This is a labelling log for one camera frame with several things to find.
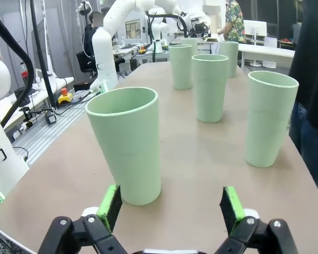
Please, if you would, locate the seated person in dark clothes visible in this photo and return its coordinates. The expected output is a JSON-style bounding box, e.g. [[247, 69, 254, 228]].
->
[[82, 12, 107, 74]]

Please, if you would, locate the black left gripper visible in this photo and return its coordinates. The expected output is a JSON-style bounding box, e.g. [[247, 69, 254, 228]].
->
[[190, 22, 211, 38]]

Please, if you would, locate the right arm black cable sleeve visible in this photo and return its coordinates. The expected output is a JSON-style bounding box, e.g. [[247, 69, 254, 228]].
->
[[0, 4, 35, 128]]

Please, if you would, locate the black office chair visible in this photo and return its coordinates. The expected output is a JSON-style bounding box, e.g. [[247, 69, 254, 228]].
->
[[76, 50, 96, 74]]

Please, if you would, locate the white background lab table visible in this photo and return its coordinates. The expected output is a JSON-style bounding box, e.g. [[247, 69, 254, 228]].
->
[[237, 43, 296, 71]]

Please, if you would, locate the pale green plastic cup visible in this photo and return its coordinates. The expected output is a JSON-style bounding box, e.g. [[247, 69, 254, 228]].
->
[[180, 38, 199, 56], [244, 70, 299, 168], [168, 44, 193, 90], [85, 86, 162, 206], [191, 54, 229, 123], [219, 41, 239, 79]]

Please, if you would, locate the black camera stand pole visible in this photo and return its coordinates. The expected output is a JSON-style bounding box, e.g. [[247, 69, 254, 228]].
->
[[29, 0, 58, 114]]

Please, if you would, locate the person in floral shirt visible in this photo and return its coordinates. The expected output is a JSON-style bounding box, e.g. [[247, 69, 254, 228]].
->
[[218, 0, 246, 43]]

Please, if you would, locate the arm black cable sleeve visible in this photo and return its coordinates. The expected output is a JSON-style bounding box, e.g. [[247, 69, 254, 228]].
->
[[145, 10, 190, 39], [0, 4, 35, 128]]

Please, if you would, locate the computer monitor showing image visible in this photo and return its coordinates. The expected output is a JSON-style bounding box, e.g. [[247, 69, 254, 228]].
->
[[124, 20, 143, 40]]

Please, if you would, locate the white monitor with stand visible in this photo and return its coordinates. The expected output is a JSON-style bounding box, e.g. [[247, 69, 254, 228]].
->
[[243, 20, 268, 67]]

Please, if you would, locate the left arm black cable sleeve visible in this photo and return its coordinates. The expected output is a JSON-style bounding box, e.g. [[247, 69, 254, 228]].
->
[[145, 10, 190, 39]]

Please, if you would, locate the person in black t-shirt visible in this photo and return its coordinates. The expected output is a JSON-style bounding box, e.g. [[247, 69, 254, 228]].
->
[[288, 0, 318, 187]]

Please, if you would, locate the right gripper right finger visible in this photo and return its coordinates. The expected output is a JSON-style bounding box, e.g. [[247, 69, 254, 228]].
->
[[214, 186, 299, 254]]

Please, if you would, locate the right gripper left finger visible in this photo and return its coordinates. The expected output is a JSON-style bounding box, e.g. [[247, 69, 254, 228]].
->
[[38, 184, 128, 254]]

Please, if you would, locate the yellow emergency stop button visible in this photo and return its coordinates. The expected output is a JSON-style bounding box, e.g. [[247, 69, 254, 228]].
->
[[57, 88, 74, 104]]

